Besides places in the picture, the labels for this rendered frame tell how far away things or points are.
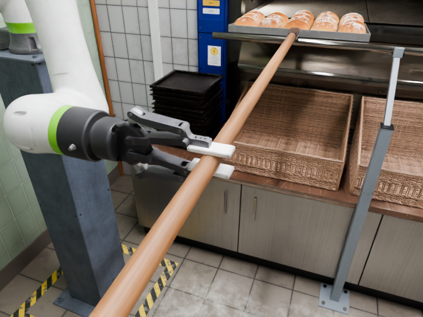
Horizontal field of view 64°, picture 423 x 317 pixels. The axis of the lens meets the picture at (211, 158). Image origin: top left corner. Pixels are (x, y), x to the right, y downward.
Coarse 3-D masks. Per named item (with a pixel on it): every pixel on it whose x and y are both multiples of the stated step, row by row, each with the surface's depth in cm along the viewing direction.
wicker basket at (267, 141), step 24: (240, 96) 176; (264, 96) 183; (288, 96) 179; (312, 96) 175; (336, 96) 171; (288, 120) 182; (312, 120) 178; (336, 120) 174; (240, 144) 151; (264, 144) 179; (288, 144) 179; (312, 144) 179; (336, 144) 177; (240, 168) 158; (264, 168) 153; (288, 168) 160; (312, 168) 145; (336, 168) 140
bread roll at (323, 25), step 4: (316, 24) 131; (320, 24) 130; (324, 24) 129; (328, 24) 129; (332, 24) 129; (312, 28) 132; (316, 28) 131; (320, 28) 130; (324, 28) 129; (328, 28) 129; (332, 28) 129
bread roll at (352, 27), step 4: (344, 24) 129; (348, 24) 128; (352, 24) 127; (356, 24) 127; (340, 28) 130; (344, 28) 128; (348, 28) 127; (352, 28) 127; (356, 28) 126; (360, 28) 126; (364, 28) 127; (348, 32) 127; (352, 32) 127; (356, 32) 126; (360, 32) 126; (364, 32) 127
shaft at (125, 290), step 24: (288, 48) 110; (264, 72) 85; (240, 120) 63; (216, 168) 51; (192, 192) 44; (168, 216) 40; (144, 240) 37; (168, 240) 38; (144, 264) 34; (120, 288) 32; (144, 288) 34; (96, 312) 30; (120, 312) 30
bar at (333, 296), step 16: (224, 32) 142; (336, 48) 129; (352, 48) 127; (368, 48) 125; (384, 48) 123; (400, 48) 121; (416, 48) 120; (384, 128) 115; (384, 144) 118; (368, 176) 126; (368, 192) 130; (352, 224) 139; (352, 240) 143; (352, 256) 147; (320, 288) 171; (336, 288) 160; (320, 304) 163; (336, 304) 163
